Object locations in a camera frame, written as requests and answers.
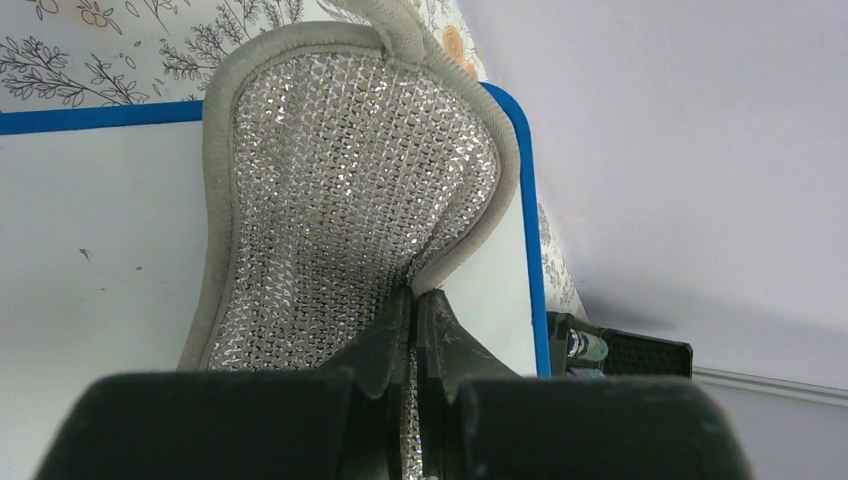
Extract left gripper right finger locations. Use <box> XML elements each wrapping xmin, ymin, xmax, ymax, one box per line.
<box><xmin>416</xmin><ymin>290</ymin><xmax>752</xmax><ymax>479</ymax></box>

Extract grey mesh sponge eraser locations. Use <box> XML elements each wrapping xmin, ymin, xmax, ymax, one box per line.
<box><xmin>177</xmin><ymin>0</ymin><xmax>521</xmax><ymax>480</ymax></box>

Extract blue framed whiteboard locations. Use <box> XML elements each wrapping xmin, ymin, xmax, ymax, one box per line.
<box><xmin>1</xmin><ymin>101</ymin><xmax>549</xmax><ymax>479</ymax></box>

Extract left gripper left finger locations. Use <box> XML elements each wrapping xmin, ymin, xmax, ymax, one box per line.
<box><xmin>36</xmin><ymin>287</ymin><xmax>412</xmax><ymax>479</ymax></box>

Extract black poker chip case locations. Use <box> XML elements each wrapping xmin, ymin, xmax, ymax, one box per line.
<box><xmin>547</xmin><ymin>312</ymin><xmax>693</xmax><ymax>379</ymax></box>

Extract floral table mat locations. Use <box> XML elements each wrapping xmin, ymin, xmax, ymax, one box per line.
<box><xmin>0</xmin><ymin>0</ymin><xmax>590</xmax><ymax>323</ymax></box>

